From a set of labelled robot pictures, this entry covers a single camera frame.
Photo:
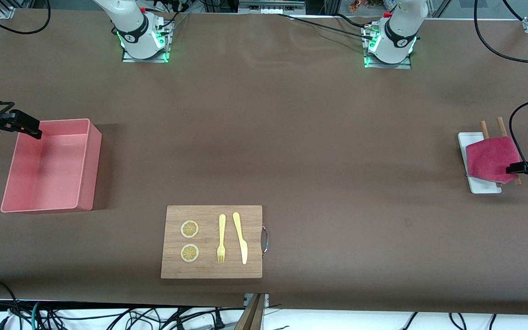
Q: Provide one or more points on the orange colourful object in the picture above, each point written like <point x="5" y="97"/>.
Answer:
<point x="365" y="4"/>

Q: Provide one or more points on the metal table bracket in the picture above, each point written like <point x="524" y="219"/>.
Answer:
<point x="266" y="299"/>

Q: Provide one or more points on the yellow plastic fork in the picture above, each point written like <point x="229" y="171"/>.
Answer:
<point x="222" y="229"/>

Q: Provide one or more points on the white rack base tray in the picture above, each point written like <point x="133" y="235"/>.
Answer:
<point x="463" y="143"/>

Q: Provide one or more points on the wooden cutting board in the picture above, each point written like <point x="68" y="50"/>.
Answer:
<point x="211" y="270"/>

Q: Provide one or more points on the pink plastic bin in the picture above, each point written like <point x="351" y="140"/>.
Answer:
<point x="48" y="169"/>

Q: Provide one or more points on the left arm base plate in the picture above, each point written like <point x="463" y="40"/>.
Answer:
<point x="369" y="62"/>

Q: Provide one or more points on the lemon slice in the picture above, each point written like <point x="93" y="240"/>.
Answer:
<point x="189" y="253"/>
<point x="189" y="229"/>

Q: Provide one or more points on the black power plug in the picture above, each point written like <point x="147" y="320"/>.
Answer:
<point x="219" y="320"/>

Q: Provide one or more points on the red cloth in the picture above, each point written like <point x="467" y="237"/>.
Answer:
<point x="491" y="158"/>

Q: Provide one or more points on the yellow plastic knife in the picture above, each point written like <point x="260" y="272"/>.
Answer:
<point x="242" y="243"/>

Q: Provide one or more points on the silver power strip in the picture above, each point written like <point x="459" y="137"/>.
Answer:
<point x="271" y="6"/>

